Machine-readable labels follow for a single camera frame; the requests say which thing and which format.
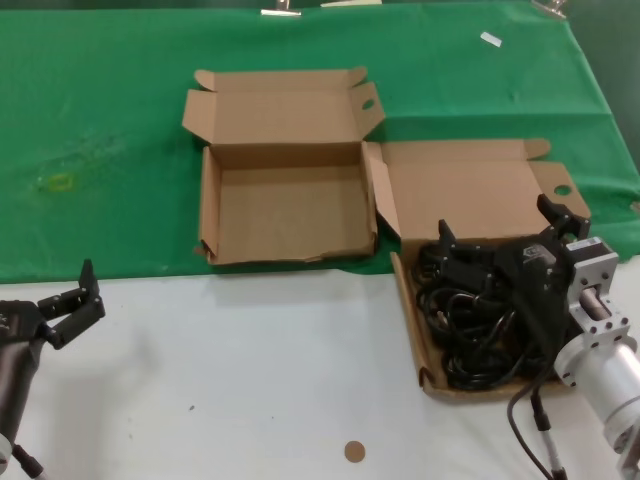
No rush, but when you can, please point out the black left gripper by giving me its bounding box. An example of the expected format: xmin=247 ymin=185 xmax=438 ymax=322
xmin=0 ymin=258 xmax=106 ymax=439

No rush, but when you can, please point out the cable with silver connector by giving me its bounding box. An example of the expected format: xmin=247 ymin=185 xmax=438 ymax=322
xmin=529 ymin=384 xmax=569 ymax=480

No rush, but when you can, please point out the open brown cardboard box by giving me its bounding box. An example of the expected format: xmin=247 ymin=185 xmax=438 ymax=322
xmin=360 ymin=138 xmax=593 ymax=405

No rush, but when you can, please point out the left arm connector cable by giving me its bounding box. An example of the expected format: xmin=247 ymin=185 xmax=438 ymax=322
xmin=10 ymin=442 xmax=49 ymax=480

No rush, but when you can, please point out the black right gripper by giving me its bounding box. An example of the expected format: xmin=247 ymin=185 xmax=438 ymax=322
xmin=438 ymin=194 xmax=593 ymax=364

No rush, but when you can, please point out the green table cloth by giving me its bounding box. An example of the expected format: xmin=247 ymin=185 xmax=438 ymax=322
xmin=0 ymin=2 xmax=640 ymax=285

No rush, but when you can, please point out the empty open cardboard box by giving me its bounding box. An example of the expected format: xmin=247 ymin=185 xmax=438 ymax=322
xmin=180 ymin=67 xmax=385 ymax=266

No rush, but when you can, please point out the black power cable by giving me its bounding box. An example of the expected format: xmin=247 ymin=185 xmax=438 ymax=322
xmin=413 ymin=243 xmax=451 ymax=296
xmin=443 ymin=344 xmax=556 ymax=390
xmin=417 ymin=287 xmax=526 ymax=351

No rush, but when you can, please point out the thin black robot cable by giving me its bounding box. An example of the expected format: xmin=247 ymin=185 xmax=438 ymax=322
xmin=506 ymin=369 xmax=557 ymax=480

